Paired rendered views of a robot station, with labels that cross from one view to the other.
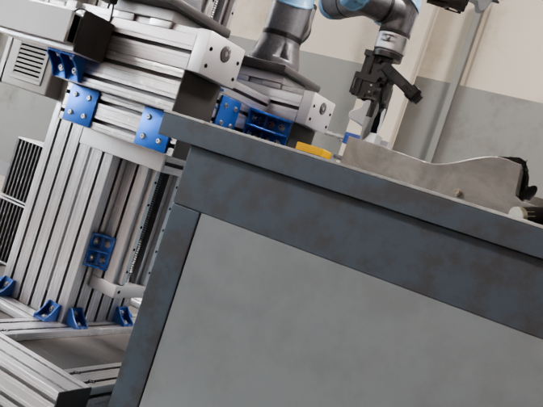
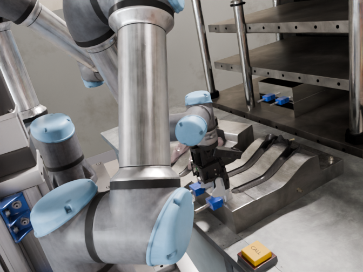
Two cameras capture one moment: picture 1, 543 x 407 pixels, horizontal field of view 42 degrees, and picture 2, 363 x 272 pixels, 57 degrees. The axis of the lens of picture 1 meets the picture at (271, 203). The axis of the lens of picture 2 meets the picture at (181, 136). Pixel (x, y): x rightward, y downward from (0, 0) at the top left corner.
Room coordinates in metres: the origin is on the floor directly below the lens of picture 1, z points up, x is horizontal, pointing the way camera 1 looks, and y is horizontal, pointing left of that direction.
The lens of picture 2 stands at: (1.08, 0.58, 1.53)
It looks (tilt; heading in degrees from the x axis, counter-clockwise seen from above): 23 degrees down; 313
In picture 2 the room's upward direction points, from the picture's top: 13 degrees counter-clockwise
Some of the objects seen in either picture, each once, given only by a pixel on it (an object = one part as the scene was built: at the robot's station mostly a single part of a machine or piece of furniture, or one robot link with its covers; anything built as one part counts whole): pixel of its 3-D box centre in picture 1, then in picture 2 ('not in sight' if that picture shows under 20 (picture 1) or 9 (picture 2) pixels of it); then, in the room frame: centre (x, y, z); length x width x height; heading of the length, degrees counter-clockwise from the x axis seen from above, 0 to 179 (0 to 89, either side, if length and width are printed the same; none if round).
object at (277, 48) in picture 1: (277, 52); (69, 171); (2.01, 0.12, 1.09); 0.15 x 0.15 x 0.10
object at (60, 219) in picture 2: not in sight; (76, 224); (1.57, 0.36, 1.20); 0.13 x 0.12 x 0.14; 24
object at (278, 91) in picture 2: not in sight; (307, 86); (1.78, -1.35, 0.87); 0.50 x 0.27 x 0.17; 67
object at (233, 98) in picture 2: not in sight; (311, 99); (1.80, -1.44, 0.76); 1.30 x 0.84 x 0.06; 157
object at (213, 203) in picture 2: (350, 139); (212, 203); (1.67, -0.13, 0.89); 0.13 x 0.05 x 0.05; 67
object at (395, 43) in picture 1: (390, 45); (205, 135); (1.66, -0.15, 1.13); 0.08 x 0.08 x 0.05
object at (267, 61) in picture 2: not in sight; (315, 55); (1.78, -1.49, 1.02); 1.10 x 0.74 x 0.05; 157
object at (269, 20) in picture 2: not in sight; (313, 12); (1.78, -1.49, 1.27); 1.10 x 0.74 x 0.05; 157
